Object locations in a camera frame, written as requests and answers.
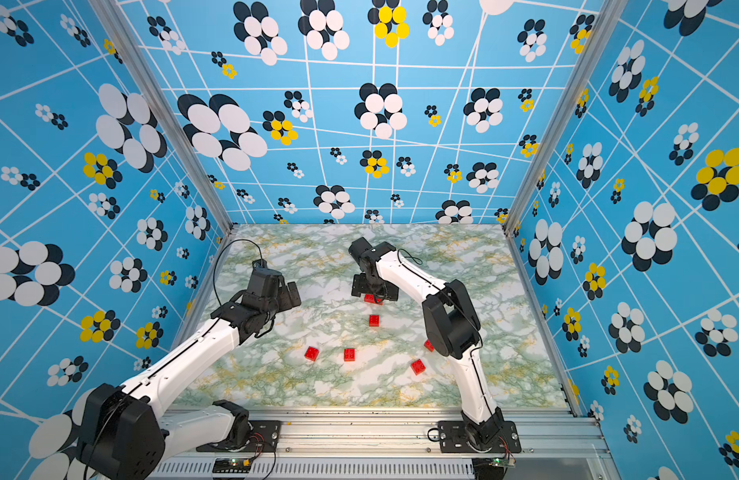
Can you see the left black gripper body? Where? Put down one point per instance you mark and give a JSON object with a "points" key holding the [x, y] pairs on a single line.
{"points": [[285, 300]]}

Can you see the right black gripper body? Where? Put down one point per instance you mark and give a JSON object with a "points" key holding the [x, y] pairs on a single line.
{"points": [[364, 286]]}

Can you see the red long lego brick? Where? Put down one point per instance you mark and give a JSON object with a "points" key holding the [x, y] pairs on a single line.
{"points": [[371, 299]]}

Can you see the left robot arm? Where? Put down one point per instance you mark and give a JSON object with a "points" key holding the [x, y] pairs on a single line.
{"points": [[123, 434]]}

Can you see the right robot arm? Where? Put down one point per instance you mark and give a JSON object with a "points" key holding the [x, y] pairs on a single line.
{"points": [[451, 324]]}

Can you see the left black circuit board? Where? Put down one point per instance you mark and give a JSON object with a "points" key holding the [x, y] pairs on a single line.
{"points": [[232, 466]]}

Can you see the right circuit board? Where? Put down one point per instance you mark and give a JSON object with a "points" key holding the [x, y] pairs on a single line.
{"points": [[491, 468]]}

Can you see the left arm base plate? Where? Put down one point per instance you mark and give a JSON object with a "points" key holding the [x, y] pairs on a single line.
{"points": [[255, 436]]}

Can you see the aluminium front rail frame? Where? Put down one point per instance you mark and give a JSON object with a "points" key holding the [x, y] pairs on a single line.
{"points": [[393, 443]]}

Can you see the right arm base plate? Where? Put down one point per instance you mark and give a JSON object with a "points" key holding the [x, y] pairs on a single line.
{"points": [[490, 437]]}

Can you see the right aluminium corner post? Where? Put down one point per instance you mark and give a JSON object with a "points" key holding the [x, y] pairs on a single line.
{"points": [[606, 22]]}

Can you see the aluminium corner post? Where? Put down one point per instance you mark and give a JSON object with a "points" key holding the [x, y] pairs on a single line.
{"points": [[606, 22], [113, 22]]}

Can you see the left aluminium corner post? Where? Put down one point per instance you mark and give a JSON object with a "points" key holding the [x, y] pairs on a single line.
{"points": [[113, 22]]}

